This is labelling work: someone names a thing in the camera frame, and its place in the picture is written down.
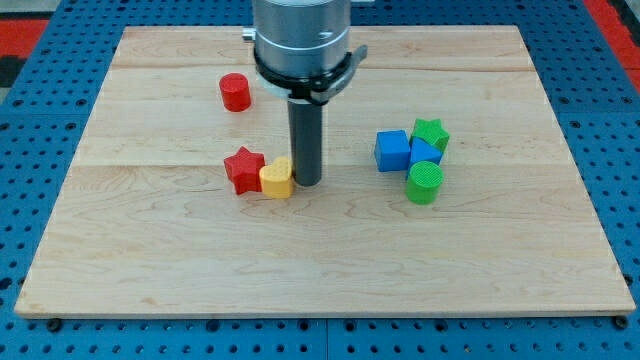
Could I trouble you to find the red star block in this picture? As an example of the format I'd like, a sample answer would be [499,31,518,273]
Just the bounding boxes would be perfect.
[224,146,265,195]

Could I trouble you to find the green cylinder block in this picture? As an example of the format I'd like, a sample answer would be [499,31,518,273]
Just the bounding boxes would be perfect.
[405,160,444,205]

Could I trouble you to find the wooden board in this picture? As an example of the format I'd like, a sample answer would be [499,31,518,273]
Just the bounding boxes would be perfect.
[15,25,635,319]

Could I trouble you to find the black clamp ring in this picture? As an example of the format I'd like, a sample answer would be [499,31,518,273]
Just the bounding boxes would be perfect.
[252,44,369,107]

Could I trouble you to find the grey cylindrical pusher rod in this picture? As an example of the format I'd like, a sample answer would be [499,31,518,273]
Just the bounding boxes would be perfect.
[287,102,322,187]

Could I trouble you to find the blue cube block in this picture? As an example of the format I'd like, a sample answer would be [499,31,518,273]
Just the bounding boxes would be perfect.
[374,130,410,172]

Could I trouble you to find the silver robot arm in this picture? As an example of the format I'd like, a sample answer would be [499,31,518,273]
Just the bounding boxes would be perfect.
[243,0,368,187]

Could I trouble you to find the blue triangle block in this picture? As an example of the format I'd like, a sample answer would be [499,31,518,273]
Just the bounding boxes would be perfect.
[406,138,443,176]

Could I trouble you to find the green star block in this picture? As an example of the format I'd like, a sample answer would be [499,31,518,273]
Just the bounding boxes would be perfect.
[409,118,450,152]

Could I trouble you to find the red cylinder block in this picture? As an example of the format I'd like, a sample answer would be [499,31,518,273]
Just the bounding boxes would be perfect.
[219,73,251,112]

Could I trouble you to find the yellow heart block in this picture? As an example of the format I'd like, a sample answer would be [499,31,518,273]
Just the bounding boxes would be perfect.
[259,157,294,199]

